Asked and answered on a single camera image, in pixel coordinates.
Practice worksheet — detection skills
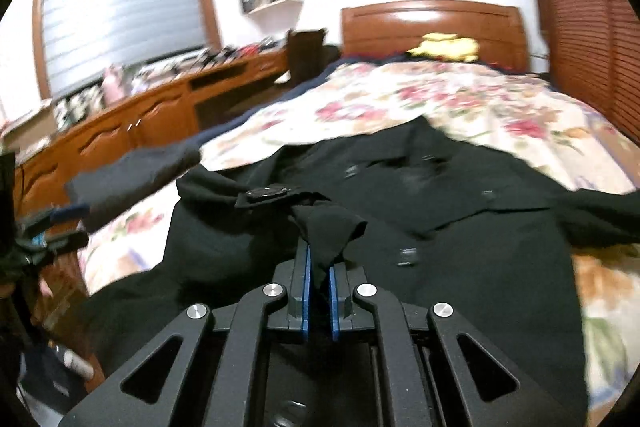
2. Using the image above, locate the yellow pikachu plush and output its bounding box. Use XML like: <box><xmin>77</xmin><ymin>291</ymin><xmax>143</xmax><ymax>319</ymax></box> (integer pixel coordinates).
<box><xmin>408</xmin><ymin>32</ymin><xmax>480</xmax><ymax>63</ymax></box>

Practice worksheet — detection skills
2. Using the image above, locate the wooden louvered wardrobe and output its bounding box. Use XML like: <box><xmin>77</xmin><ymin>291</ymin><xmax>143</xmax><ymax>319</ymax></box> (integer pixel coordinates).
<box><xmin>538</xmin><ymin>0</ymin><xmax>639</xmax><ymax>141</ymax></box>

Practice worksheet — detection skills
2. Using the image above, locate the dark wooden chair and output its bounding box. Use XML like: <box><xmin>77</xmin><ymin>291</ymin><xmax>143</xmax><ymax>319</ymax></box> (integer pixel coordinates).
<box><xmin>285</xmin><ymin>29</ymin><xmax>341</xmax><ymax>86</ymax></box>

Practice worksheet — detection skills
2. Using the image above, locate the wooden bed headboard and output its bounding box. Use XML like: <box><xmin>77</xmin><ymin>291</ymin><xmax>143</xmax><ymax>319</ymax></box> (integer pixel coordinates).
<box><xmin>341</xmin><ymin>0</ymin><xmax>530</xmax><ymax>72</ymax></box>

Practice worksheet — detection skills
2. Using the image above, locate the wooden desk with cabinets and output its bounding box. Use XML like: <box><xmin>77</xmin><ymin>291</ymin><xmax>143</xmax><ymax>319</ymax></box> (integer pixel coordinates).
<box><xmin>14</xmin><ymin>49</ymin><xmax>286</xmax><ymax>217</ymax></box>

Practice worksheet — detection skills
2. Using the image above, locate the floral bed blanket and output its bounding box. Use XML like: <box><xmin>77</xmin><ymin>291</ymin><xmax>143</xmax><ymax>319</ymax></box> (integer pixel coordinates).
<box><xmin>77</xmin><ymin>59</ymin><xmax>640</xmax><ymax>427</ymax></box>

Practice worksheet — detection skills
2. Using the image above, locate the dark grey folded garment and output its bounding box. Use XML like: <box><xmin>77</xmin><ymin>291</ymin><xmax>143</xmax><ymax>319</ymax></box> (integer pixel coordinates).
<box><xmin>65</xmin><ymin>141</ymin><xmax>201</xmax><ymax>233</ymax></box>

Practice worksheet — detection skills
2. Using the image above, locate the black trench coat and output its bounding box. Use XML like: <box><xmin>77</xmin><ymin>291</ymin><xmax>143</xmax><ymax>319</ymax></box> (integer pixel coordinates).
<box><xmin>80</xmin><ymin>118</ymin><xmax>639</xmax><ymax>418</ymax></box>

